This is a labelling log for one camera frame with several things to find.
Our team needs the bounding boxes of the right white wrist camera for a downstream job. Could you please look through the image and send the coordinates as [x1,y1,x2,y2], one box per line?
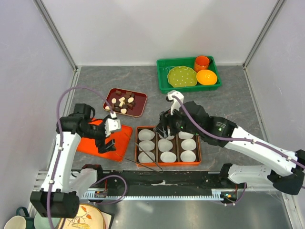
[166,90,184,115]

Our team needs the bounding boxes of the white paper cup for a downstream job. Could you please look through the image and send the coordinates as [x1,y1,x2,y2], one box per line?
[165,135,175,140]
[180,150,196,163]
[181,139,197,151]
[138,129,155,141]
[160,151,177,163]
[178,131,193,140]
[138,140,155,151]
[138,151,155,163]
[158,139,173,152]

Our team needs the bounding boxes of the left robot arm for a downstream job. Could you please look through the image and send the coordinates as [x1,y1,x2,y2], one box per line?
[30,104,122,219]

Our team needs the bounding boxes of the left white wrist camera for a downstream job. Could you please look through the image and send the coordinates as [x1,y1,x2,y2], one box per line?
[103,112,122,137]

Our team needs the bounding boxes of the orange cup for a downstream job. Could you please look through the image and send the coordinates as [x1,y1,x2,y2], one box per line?
[194,56,210,72]

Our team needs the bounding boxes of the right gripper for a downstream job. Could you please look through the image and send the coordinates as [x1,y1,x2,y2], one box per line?
[153,103,202,138]

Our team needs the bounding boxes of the orange bowl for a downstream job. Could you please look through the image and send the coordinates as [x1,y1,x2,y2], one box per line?
[196,69,218,85]

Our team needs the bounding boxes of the green plastic bin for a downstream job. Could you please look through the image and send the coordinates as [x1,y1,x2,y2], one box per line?
[156,56,222,94]

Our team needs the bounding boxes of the metal serving tongs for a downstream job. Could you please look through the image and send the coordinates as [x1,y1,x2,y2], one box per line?
[114,150,164,173]

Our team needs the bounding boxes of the white triangular chocolate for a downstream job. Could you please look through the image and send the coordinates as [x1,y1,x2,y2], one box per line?
[121,108,127,114]

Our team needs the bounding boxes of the orange box lid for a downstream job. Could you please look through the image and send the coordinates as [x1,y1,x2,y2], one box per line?
[76,118,133,163]

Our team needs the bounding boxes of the white mug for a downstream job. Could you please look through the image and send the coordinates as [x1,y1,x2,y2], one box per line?
[4,216,27,229]

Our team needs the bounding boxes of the dark red lacquer tray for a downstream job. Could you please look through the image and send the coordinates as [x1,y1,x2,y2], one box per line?
[103,88,148,117]

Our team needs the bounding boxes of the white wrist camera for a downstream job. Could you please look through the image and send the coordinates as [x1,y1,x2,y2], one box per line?
[103,112,122,137]
[166,90,184,115]

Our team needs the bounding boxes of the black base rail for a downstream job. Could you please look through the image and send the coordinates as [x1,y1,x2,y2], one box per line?
[71,167,247,198]

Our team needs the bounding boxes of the floral decorated plate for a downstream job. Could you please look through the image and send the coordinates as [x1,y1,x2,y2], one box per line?
[58,204,106,229]

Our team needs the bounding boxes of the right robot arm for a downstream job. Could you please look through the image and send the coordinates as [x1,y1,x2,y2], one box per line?
[154,101,305,195]

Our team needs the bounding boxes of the orange chocolate box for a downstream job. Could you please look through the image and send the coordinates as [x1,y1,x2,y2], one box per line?
[135,126,202,167]

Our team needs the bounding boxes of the dark green mug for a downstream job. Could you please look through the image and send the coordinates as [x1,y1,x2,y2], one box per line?
[16,207,34,226]

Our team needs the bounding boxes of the pale green bowl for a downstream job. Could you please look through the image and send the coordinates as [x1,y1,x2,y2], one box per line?
[34,213,61,229]

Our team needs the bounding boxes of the yellow-green dotted plate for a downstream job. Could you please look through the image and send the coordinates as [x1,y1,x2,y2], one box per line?
[167,66,197,88]

